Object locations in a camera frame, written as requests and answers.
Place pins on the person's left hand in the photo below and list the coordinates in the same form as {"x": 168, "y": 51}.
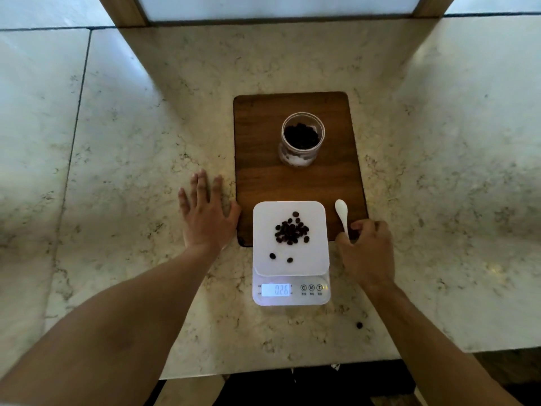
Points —
{"x": 205, "y": 219}

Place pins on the person's right hand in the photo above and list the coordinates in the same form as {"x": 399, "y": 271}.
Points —
{"x": 372, "y": 257}

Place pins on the person's left middle finger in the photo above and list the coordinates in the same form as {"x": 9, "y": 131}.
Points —
{"x": 202, "y": 185}

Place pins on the person's right thumb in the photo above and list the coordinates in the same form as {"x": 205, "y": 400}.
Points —
{"x": 343, "y": 243}

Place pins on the person's left little finger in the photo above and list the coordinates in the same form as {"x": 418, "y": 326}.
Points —
{"x": 183, "y": 200}

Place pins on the person's left thumb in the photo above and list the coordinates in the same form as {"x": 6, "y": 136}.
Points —
{"x": 233, "y": 212}

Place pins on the white plastic spoon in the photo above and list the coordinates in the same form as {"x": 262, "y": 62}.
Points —
{"x": 341, "y": 208}

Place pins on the person's left forearm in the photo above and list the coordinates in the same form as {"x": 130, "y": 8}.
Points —
{"x": 114, "y": 334}

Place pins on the person's right forearm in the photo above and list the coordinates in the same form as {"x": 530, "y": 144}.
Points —
{"x": 431, "y": 350}

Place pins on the white digital kitchen scale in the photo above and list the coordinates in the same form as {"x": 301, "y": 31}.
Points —
{"x": 291, "y": 249}

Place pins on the scattered pile of coffee beans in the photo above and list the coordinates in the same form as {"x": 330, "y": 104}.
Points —
{"x": 291, "y": 231}

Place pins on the dark wooden board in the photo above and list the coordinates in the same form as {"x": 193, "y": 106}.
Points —
{"x": 262, "y": 164}

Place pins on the clear glass jar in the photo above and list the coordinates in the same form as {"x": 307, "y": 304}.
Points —
{"x": 301, "y": 158}

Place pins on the heap of dark coffee beans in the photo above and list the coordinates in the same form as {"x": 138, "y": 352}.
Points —
{"x": 301, "y": 136}

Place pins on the wooden frame post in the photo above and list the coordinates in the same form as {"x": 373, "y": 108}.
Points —
{"x": 123, "y": 10}
{"x": 433, "y": 6}

